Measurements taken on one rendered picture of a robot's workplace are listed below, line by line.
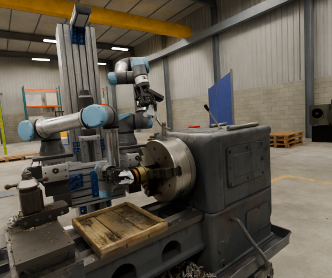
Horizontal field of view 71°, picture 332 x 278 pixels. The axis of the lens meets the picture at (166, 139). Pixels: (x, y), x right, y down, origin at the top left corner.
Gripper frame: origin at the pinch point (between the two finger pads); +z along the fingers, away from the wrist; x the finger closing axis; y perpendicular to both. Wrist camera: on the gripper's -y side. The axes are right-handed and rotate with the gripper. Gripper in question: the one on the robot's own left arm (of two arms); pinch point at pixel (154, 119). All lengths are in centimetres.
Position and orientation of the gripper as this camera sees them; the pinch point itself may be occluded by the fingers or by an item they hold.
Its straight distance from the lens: 128.3
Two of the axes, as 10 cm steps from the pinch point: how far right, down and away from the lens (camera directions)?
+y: -7.9, 1.1, -6.0
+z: 2.4, 9.6, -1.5
